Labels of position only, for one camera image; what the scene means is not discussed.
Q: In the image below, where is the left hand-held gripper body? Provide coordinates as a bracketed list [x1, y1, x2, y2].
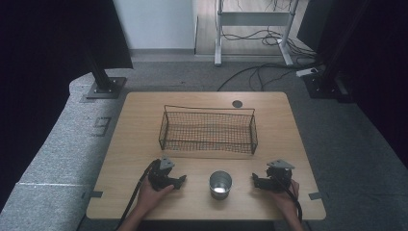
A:
[147, 156, 176, 193]

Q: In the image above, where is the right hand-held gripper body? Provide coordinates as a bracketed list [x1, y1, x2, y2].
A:
[266, 159, 295, 193]

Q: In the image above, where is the metal cup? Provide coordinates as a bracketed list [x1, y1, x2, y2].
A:
[209, 169, 233, 201]

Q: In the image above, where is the black wire mesh basket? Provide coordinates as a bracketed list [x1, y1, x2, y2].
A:
[158, 104, 259, 156]

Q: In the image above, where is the person's left hand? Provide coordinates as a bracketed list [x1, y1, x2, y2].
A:
[136, 177, 176, 212]

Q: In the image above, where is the person's right hand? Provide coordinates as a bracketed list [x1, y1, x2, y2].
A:
[269, 178, 301, 217]

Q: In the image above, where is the grey floor tape mark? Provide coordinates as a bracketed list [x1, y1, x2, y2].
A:
[90, 115, 113, 138]

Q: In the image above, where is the black metal stand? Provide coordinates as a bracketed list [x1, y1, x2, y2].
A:
[84, 47, 128, 100]
[302, 0, 370, 104]

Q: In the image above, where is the white power strip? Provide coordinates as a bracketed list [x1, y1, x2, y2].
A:
[294, 66, 320, 78]

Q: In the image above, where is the black curtain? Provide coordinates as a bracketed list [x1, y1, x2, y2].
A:
[296, 0, 408, 162]
[0, 0, 134, 213]

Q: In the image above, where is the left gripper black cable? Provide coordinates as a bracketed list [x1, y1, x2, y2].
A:
[113, 159, 160, 231]

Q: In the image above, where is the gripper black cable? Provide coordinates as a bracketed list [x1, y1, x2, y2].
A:
[113, 159, 160, 231]
[278, 175, 304, 223]

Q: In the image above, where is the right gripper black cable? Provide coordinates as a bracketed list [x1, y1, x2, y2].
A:
[278, 175, 304, 223]

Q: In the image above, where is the black floor cable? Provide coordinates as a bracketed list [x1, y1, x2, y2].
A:
[217, 62, 321, 92]

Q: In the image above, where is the tangle of black cables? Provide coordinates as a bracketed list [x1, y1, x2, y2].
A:
[220, 27, 319, 61]

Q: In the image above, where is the white desk frame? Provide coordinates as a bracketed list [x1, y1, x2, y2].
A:
[214, 0, 300, 67]

